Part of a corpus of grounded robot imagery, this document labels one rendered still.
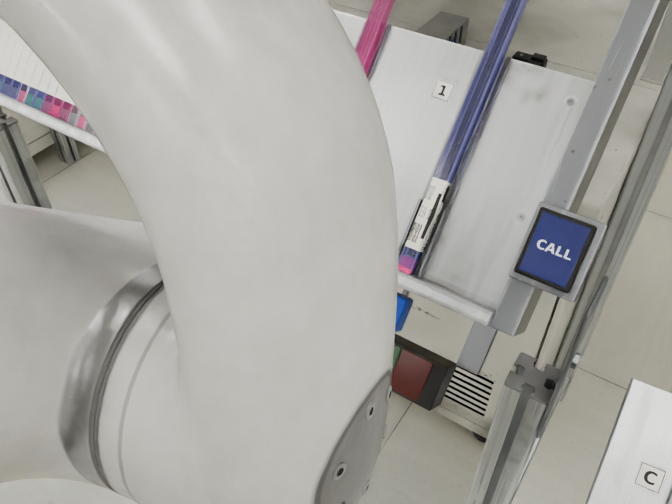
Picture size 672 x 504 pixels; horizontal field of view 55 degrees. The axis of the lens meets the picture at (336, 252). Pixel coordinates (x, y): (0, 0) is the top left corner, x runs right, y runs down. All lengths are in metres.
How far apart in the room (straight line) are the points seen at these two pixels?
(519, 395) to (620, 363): 0.92
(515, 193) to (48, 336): 0.41
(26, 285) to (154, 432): 0.05
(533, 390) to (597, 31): 0.77
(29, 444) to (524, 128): 0.43
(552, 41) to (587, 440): 0.73
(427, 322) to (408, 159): 0.55
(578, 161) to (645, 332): 1.09
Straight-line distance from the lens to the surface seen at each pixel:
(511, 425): 0.64
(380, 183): 0.16
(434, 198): 0.52
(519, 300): 0.51
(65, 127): 0.74
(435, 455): 1.27
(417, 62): 0.57
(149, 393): 0.17
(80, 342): 0.19
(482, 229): 0.53
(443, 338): 1.08
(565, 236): 0.47
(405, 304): 0.53
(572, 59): 1.12
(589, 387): 1.43
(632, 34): 0.54
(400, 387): 0.56
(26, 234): 0.19
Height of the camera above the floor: 1.10
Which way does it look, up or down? 44 degrees down
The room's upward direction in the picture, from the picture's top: straight up
